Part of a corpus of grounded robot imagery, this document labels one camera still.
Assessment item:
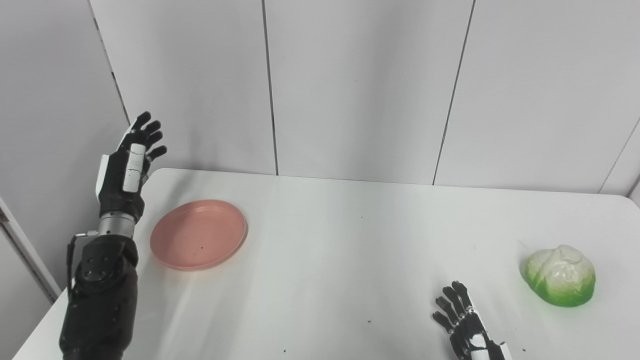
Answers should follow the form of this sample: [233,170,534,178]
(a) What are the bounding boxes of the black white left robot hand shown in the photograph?
[96,111,168,221]

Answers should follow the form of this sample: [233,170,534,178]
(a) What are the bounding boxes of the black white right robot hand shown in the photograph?
[432,281,513,360]

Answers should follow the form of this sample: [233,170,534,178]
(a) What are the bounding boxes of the pink round plate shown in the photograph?
[149,199,249,272]

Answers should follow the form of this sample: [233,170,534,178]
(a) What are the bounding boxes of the green white toy cabbage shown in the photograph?
[521,244,597,308]

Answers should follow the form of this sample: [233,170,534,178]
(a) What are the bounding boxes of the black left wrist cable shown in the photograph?
[66,230,99,303]

